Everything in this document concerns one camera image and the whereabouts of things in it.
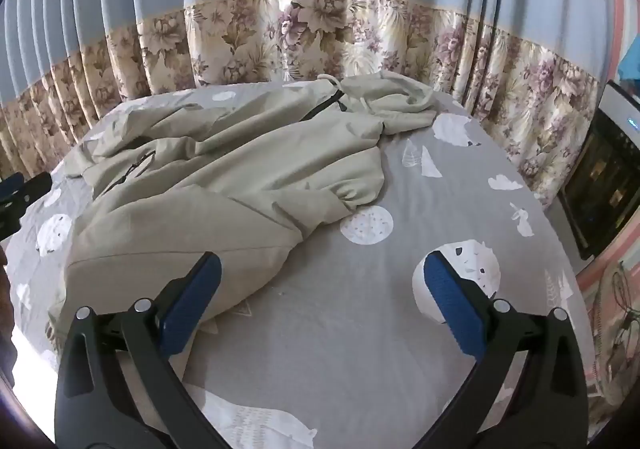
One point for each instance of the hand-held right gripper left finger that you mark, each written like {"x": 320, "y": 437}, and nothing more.
{"x": 192, "y": 301}

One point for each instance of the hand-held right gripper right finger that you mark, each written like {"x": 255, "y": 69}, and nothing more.
{"x": 450, "y": 301}

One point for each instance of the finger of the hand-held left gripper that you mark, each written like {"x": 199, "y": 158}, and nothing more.
{"x": 9, "y": 186}
{"x": 32, "y": 189}

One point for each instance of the beige hooded jacket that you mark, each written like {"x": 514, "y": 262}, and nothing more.
{"x": 225, "y": 179}

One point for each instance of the grey printed bed sheet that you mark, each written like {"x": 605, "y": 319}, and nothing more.
{"x": 350, "y": 329}

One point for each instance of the black glass-front appliance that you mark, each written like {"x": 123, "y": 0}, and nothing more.
{"x": 605, "y": 179}

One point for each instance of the blue cloth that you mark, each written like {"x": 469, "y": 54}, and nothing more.
{"x": 631, "y": 66}

